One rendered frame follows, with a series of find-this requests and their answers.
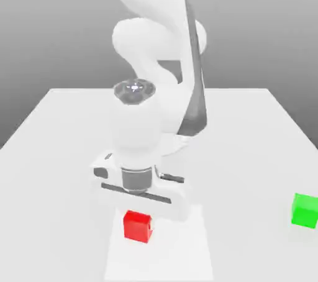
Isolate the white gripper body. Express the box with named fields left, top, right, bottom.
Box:
left=95, top=179, right=189, bottom=222

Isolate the small red cube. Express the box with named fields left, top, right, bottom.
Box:
left=123, top=210, right=153, bottom=244

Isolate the small green cube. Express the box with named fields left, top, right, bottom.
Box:
left=291, top=193, right=318, bottom=229

